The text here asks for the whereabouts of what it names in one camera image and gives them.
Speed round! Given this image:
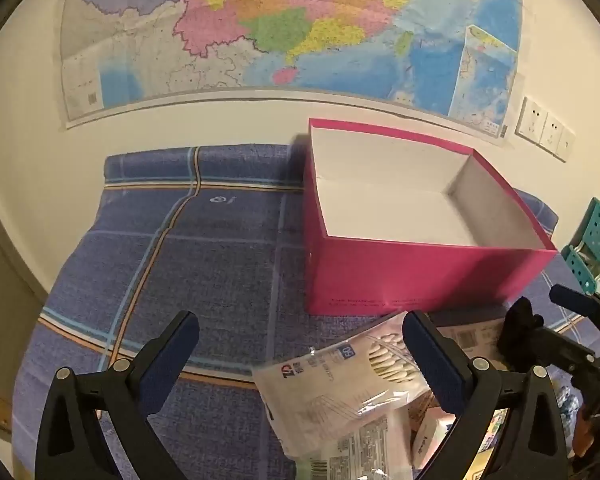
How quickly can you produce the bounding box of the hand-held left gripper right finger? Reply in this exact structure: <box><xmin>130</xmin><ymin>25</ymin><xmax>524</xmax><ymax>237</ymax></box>
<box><xmin>401</xmin><ymin>310</ymin><xmax>576</xmax><ymax>480</ymax></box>

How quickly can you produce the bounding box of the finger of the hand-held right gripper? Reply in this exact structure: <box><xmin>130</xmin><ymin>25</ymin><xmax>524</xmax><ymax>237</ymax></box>
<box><xmin>550</xmin><ymin>285</ymin><xmax>600</xmax><ymax>341</ymax></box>
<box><xmin>497</xmin><ymin>297</ymin><xmax>597</xmax><ymax>386</ymax></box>

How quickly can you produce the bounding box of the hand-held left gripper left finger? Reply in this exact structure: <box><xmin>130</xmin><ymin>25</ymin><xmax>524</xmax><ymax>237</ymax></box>
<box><xmin>34</xmin><ymin>310</ymin><xmax>201</xmax><ymax>480</ymax></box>

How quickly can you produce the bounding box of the pink floral tissue pack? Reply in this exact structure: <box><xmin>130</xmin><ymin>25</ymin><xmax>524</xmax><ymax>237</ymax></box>
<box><xmin>412</xmin><ymin>406</ymin><xmax>457</xmax><ymax>465</ymax></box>

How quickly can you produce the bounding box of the pink cardboard box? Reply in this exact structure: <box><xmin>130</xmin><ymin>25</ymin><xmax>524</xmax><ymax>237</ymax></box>
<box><xmin>302</xmin><ymin>118</ymin><xmax>559</xmax><ymax>315</ymax></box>

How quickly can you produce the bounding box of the clear cotton swab packet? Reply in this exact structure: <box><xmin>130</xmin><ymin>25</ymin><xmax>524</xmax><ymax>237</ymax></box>
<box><xmin>251</xmin><ymin>310</ymin><xmax>433</xmax><ymax>458</ymax></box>

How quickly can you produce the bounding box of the green white printed packet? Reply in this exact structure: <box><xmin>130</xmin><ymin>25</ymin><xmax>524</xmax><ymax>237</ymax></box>
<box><xmin>297</xmin><ymin>417</ymin><xmax>413</xmax><ymax>480</ymax></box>

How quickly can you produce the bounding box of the white labelled packet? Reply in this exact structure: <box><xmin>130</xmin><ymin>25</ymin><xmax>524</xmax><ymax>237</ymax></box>
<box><xmin>436</xmin><ymin>320</ymin><xmax>507</xmax><ymax>352</ymax></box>

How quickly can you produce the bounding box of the blue plaid blanket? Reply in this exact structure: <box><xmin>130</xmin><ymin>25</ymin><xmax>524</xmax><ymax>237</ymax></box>
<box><xmin>12</xmin><ymin>144</ymin><xmax>587</xmax><ymax>480</ymax></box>

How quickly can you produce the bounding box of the white wall switch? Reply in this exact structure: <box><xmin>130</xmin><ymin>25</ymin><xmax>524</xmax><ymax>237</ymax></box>
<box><xmin>556</xmin><ymin>127</ymin><xmax>577</xmax><ymax>162</ymax></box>

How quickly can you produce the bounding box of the white wall socket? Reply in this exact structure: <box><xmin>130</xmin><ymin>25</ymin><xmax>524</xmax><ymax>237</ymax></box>
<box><xmin>539</xmin><ymin>112</ymin><xmax>566</xmax><ymax>153</ymax></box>
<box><xmin>516</xmin><ymin>96</ymin><xmax>549</xmax><ymax>142</ymax></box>

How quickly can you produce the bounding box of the colourful wall map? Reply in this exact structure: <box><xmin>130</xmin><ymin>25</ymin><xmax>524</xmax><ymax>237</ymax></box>
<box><xmin>60</xmin><ymin>0</ymin><xmax>523</xmax><ymax>139</ymax></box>

